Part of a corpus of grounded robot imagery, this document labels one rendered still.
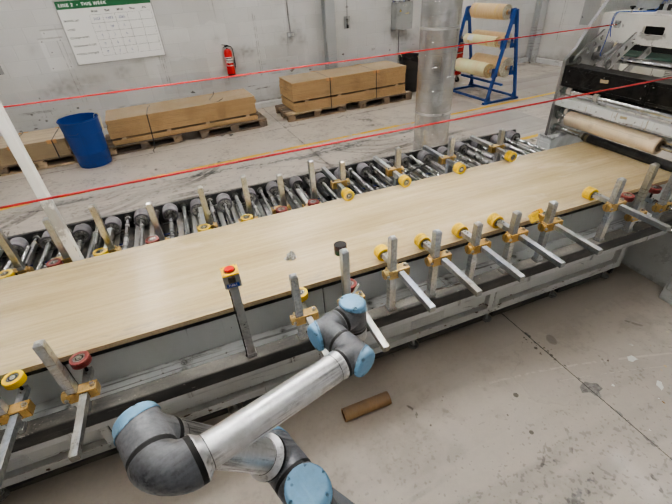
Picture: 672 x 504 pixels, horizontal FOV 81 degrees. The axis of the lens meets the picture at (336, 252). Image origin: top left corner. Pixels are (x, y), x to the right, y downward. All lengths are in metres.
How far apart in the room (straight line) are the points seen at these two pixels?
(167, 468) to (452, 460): 1.77
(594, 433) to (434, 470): 0.95
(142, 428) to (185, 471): 0.15
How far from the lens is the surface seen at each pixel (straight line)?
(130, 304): 2.23
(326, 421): 2.57
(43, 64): 8.61
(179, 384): 2.02
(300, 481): 1.46
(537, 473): 2.58
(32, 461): 2.83
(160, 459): 1.02
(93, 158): 7.06
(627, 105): 3.81
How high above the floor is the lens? 2.19
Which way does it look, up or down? 35 degrees down
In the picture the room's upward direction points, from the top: 4 degrees counter-clockwise
